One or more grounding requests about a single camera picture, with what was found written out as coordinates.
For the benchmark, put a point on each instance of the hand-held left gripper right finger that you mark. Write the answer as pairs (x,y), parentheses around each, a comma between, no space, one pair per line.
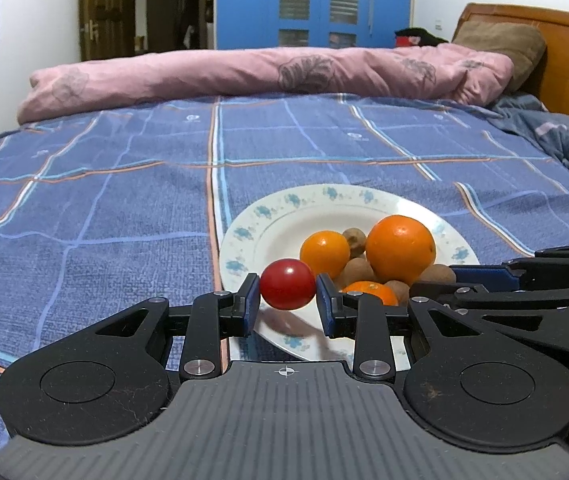
(324,311)

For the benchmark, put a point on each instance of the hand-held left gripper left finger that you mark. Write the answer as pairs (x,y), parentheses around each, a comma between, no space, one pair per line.
(252,306)

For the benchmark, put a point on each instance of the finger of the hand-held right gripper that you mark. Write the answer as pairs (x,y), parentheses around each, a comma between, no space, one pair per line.
(484,278)
(514,305)

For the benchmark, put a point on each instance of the red cherry tomato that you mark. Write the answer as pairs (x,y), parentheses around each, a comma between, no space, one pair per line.
(287,284)

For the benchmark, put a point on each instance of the brown longan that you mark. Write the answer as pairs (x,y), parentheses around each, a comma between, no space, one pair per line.
(398,291)
(355,241)
(359,271)
(437,274)

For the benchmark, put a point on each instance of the small orange mandarin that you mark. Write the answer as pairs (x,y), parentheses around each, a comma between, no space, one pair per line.
(324,252)
(370,291)

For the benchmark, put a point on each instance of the large orange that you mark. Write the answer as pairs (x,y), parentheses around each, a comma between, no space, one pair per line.
(400,247)

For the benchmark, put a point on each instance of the white floral rim plate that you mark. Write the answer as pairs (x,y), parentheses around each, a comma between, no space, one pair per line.
(284,220)

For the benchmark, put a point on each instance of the blue grey blanket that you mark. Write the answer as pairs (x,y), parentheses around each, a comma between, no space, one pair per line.
(559,135)

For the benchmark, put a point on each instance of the blue plaid bed sheet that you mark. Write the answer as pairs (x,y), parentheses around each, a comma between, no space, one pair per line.
(114,185)

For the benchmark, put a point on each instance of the brown pillow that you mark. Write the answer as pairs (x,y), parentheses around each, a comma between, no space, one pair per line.
(504,52)

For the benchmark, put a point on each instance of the pink floral quilt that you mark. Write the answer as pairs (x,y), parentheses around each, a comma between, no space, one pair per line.
(244,72)

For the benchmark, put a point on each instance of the red and black clothing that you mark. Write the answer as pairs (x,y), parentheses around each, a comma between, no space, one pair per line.
(417,37)

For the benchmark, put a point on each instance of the blue wardrobe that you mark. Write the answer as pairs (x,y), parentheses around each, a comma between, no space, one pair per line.
(314,5)

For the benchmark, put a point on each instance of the brown wooden door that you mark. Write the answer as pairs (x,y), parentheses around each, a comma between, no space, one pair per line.
(107,10)

